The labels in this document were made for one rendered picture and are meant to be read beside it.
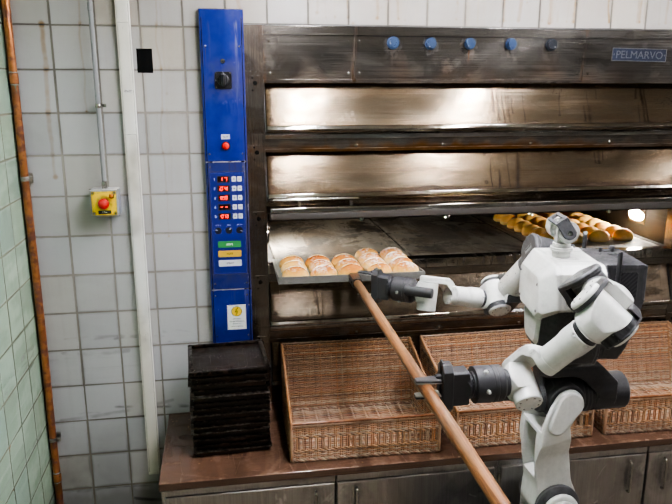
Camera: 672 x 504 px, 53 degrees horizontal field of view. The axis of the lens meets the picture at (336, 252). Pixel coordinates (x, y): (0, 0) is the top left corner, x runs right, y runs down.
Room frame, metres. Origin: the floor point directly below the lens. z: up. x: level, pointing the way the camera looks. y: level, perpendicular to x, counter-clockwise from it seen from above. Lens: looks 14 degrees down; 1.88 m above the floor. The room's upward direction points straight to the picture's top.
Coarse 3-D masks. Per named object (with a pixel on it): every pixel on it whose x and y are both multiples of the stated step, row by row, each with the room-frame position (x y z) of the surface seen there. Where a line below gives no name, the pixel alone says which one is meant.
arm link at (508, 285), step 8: (512, 272) 2.20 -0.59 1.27; (488, 280) 2.30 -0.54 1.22; (504, 280) 2.24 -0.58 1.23; (512, 280) 2.20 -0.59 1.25; (504, 288) 2.23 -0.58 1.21; (512, 288) 2.20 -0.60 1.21; (504, 296) 2.24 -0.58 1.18; (512, 296) 2.22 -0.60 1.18; (504, 304) 2.22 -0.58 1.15; (512, 304) 2.23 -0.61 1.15; (496, 312) 2.24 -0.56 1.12; (504, 312) 2.25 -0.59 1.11
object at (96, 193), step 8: (96, 192) 2.47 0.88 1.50; (104, 192) 2.48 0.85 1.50; (112, 192) 2.48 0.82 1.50; (96, 200) 2.47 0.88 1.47; (112, 200) 2.48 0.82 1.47; (120, 200) 2.54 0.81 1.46; (96, 208) 2.47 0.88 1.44; (112, 208) 2.48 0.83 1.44; (120, 208) 2.53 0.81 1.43; (96, 216) 2.47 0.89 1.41
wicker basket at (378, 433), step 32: (288, 352) 2.62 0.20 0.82; (320, 352) 2.63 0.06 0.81; (352, 352) 2.65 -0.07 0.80; (384, 352) 2.67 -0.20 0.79; (416, 352) 2.59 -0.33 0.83; (288, 384) 2.58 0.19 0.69; (320, 384) 2.60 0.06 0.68; (384, 384) 2.64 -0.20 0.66; (288, 416) 2.22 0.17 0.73; (320, 416) 2.50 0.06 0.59; (352, 416) 2.50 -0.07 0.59; (384, 416) 2.50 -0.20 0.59; (416, 416) 2.23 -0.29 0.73; (288, 448) 2.25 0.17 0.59; (320, 448) 2.18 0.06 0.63; (352, 448) 2.20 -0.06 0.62; (384, 448) 2.22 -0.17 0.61; (416, 448) 2.23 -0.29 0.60
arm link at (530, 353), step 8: (528, 344) 1.52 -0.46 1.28; (520, 352) 1.51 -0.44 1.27; (528, 352) 1.49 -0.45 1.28; (536, 352) 1.47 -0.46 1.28; (504, 360) 1.54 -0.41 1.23; (512, 360) 1.52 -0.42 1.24; (520, 360) 1.51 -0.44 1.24; (528, 360) 1.52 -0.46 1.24; (536, 360) 1.46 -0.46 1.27; (544, 368) 1.44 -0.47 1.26
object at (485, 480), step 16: (368, 304) 2.07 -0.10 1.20; (384, 320) 1.90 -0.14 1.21; (400, 352) 1.66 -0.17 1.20; (416, 368) 1.55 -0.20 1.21; (432, 400) 1.38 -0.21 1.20; (448, 416) 1.30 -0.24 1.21; (448, 432) 1.25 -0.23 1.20; (464, 448) 1.18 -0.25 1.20; (480, 464) 1.12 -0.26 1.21; (480, 480) 1.08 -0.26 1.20; (496, 496) 1.02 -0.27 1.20
